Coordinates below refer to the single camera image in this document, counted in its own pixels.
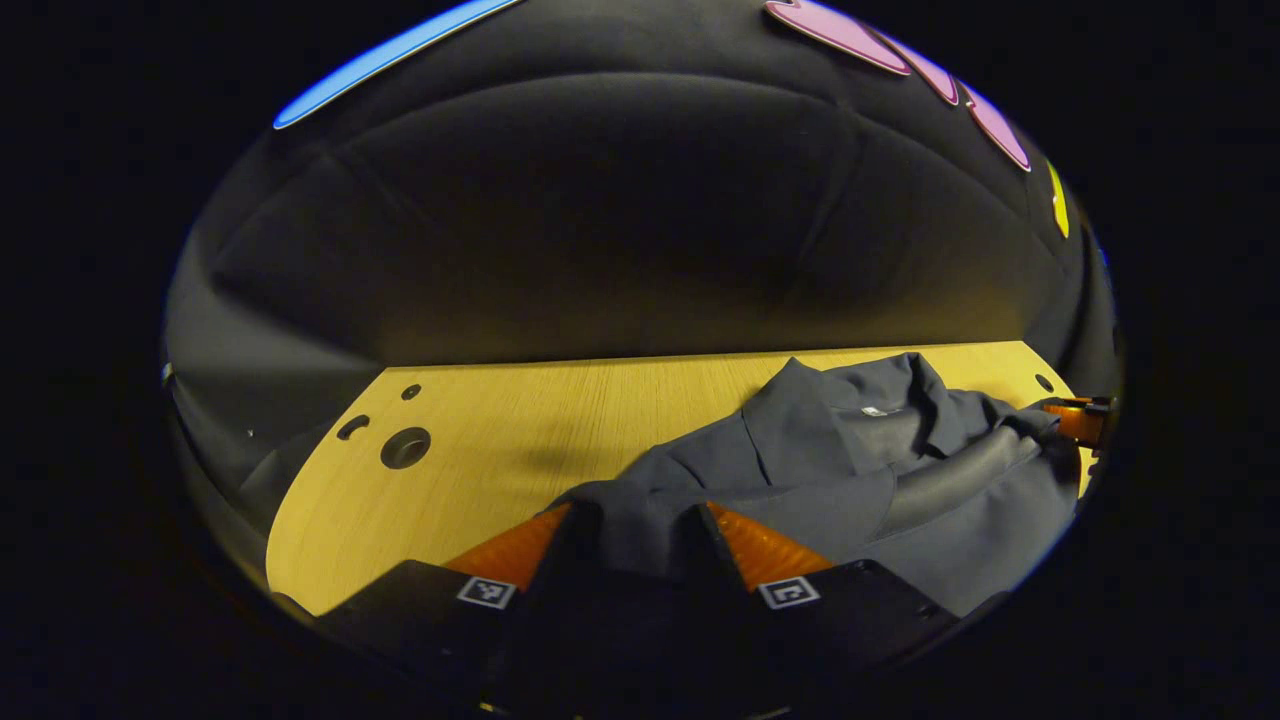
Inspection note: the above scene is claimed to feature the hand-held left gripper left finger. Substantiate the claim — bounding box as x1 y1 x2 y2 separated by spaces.
315 502 577 701

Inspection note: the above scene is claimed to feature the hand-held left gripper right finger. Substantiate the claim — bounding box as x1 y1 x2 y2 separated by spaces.
699 500 961 703

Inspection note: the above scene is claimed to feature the grey collared shirt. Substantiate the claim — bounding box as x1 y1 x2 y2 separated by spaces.
558 352 1089 619

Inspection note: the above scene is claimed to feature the black backdrop cloth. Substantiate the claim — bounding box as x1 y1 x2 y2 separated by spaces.
162 0 1123 531

